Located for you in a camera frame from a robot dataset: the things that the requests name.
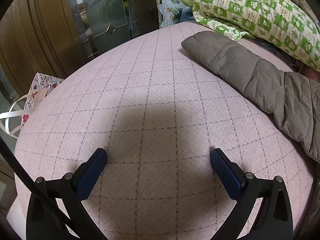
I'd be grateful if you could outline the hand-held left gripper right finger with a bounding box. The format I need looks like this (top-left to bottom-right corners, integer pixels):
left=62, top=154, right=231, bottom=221
left=210, top=148, right=293, bottom=240

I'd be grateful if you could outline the grey quilted jacket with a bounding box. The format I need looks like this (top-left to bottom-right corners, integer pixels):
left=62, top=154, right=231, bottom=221
left=180, top=31, right=320, bottom=164

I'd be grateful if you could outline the green patterned pillow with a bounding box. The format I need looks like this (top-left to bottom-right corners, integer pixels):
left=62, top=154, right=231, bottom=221
left=181, top=0, right=320, bottom=72

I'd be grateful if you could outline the pink checked bedspread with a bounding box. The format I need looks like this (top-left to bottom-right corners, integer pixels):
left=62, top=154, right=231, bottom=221
left=14, top=21, right=314, bottom=240

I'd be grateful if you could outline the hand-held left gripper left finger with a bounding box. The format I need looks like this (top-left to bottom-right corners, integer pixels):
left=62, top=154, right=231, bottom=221
left=26, top=148, right=108, bottom=240

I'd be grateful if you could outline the white heart print gift bag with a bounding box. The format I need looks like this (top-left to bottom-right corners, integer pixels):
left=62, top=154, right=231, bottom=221
left=0, top=72, right=64, bottom=138

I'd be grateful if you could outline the black cable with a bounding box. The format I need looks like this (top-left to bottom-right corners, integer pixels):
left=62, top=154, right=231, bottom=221
left=0, top=137, right=73, bottom=230

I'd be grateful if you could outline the wooden glass door cabinet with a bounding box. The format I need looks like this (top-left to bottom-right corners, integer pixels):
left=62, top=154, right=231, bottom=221
left=0, top=0, right=160, bottom=105

